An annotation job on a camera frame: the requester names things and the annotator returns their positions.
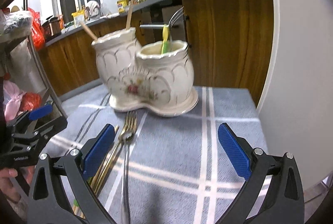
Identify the brown thermos pot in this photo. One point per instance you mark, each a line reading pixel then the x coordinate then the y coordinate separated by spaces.
pixel 51 28

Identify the yellow food package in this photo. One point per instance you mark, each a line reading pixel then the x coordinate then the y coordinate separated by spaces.
pixel 78 17

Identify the gold metal fork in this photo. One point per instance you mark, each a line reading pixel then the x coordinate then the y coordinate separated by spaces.
pixel 130 125

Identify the cream ceramic utensil holder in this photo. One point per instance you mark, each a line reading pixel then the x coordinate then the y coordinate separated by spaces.
pixel 139 76

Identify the stainless steel oven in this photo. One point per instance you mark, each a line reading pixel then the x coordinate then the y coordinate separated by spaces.
pixel 153 21

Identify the person left hand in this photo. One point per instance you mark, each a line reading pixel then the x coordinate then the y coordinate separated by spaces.
pixel 6 185

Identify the blue striped table cloth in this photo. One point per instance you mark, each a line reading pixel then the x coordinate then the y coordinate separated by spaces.
pixel 178 171

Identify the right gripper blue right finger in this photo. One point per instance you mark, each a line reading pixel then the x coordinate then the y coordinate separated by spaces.
pixel 284 200

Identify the yellow green plastic fork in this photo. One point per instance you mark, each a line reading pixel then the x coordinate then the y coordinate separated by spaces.
pixel 165 35

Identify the silver metal fork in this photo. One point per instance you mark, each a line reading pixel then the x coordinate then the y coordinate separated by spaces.
pixel 175 17

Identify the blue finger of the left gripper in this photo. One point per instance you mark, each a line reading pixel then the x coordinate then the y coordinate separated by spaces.
pixel 29 116
pixel 43 133

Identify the wooden base cabinets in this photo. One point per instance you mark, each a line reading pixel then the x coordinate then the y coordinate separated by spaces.
pixel 229 41

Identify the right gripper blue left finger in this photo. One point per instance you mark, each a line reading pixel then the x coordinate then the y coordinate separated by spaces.
pixel 48 202

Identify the red plastic bag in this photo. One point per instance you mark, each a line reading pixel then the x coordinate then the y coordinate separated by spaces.
pixel 37 30

